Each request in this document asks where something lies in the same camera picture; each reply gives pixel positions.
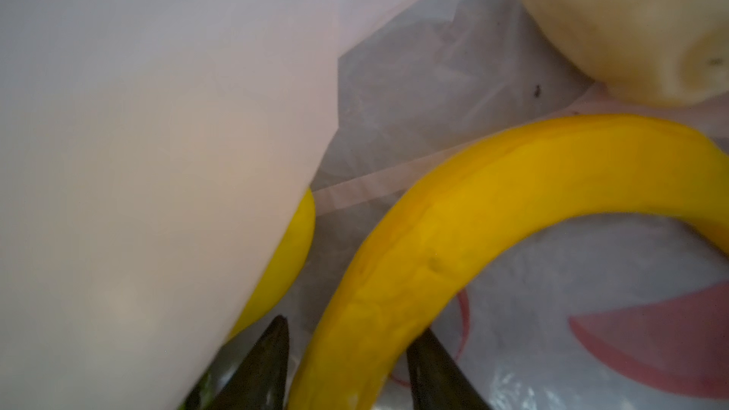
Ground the yellow fake lemon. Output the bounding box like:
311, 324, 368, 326
224, 189, 316, 343

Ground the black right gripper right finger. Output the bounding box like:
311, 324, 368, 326
406, 328, 493, 410

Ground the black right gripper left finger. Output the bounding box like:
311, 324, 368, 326
180, 315, 290, 410

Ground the yellow fake banana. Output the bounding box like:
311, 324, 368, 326
288, 114, 728, 409

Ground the pink printed plastic bag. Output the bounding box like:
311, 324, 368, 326
1, 0, 728, 409

